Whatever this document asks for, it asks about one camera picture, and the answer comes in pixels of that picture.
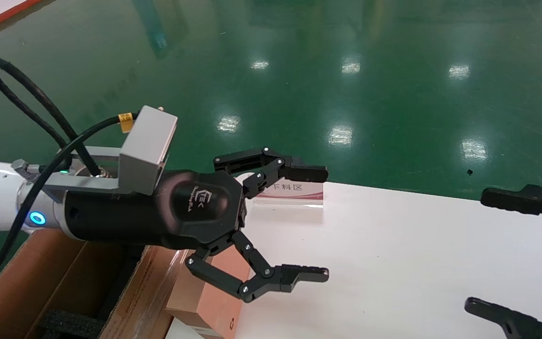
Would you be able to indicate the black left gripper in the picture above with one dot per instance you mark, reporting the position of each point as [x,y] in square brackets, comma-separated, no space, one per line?
[191,207]

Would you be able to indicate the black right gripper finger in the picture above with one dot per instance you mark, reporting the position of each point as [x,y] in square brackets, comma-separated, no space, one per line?
[515,322]
[515,200]

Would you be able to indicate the small cardboard box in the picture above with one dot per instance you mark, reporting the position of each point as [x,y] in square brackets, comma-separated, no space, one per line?
[214,306]

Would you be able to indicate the large cardboard box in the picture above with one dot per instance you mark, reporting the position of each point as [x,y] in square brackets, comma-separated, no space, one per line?
[40,282]

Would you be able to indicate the clear acrylic sign, pink stripe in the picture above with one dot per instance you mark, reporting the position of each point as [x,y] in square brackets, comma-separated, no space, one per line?
[294,193]

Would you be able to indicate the black foam insert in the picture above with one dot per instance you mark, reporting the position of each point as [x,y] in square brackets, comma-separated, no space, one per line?
[71,325]

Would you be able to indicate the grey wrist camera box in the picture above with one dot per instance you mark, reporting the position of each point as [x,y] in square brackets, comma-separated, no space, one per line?
[146,146]

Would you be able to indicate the grey metal camera bracket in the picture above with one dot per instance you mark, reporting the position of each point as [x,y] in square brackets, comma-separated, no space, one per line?
[87,181]

